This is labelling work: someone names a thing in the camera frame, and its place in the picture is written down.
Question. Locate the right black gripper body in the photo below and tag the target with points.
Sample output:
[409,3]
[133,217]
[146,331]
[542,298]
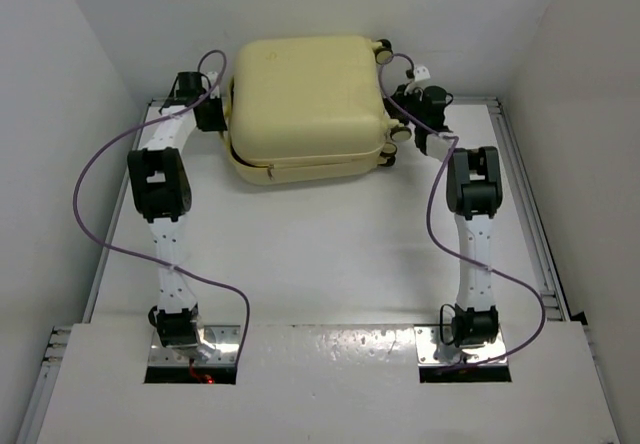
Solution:
[413,105]

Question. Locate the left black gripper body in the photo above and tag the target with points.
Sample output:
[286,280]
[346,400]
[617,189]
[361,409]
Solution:
[196,97]

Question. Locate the cream yellow hard-shell suitcase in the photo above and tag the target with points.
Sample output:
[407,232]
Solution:
[310,108]

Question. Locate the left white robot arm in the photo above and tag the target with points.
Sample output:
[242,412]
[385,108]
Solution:
[162,196]

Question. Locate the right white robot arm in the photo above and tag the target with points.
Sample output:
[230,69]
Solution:
[473,195]

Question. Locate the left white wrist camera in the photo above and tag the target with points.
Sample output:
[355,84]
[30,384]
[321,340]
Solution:
[214,79]

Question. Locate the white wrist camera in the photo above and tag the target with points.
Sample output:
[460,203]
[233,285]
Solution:
[418,78]
[214,79]

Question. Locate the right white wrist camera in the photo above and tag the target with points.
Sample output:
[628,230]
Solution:
[418,78]

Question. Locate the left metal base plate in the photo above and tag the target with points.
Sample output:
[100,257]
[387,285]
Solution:
[218,348]

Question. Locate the metal base plate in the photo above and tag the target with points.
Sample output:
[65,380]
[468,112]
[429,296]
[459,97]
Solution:
[432,352]
[218,348]

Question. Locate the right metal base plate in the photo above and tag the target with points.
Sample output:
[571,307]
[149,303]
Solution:
[432,352]

